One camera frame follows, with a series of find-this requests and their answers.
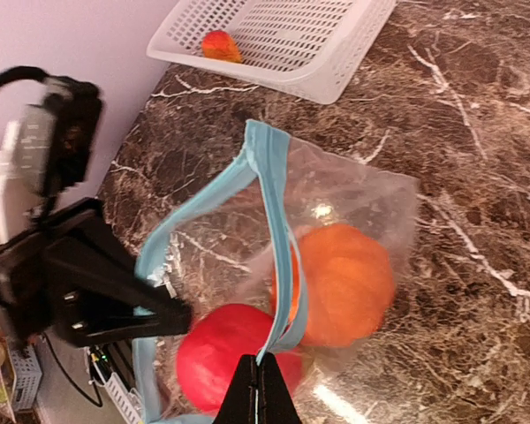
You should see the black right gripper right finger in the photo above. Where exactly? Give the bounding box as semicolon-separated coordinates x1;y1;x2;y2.
256;353;300;424

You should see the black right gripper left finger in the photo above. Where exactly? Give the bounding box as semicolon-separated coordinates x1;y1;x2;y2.
214;354;258;424

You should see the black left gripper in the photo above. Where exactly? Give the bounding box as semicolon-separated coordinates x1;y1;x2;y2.
0;198;193;349

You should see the pink toy fruit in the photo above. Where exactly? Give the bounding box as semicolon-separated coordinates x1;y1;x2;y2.
175;303;304;414

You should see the orange toy pumpkin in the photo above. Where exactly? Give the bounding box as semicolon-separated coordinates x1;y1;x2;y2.
296;223;396;348

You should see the clear zip bag blue zipper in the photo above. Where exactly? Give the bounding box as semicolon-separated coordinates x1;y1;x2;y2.
132;120;418;423

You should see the red toy pepper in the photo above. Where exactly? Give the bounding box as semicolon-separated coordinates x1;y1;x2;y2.
201;30;242;64

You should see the blue basket with toys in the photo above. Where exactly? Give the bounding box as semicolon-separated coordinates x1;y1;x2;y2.
0;332;42;420

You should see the white perforated plastic basket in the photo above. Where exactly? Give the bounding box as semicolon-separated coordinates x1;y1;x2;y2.
147;0;397;104

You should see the white slotted cable duct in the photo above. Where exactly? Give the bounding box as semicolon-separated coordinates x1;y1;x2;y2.
101;371;144;424

